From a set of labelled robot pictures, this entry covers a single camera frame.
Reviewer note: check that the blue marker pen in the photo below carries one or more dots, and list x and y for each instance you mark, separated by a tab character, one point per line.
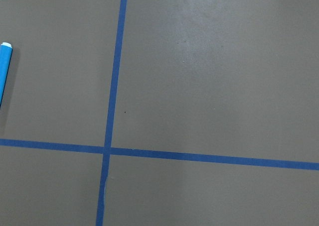
5	56

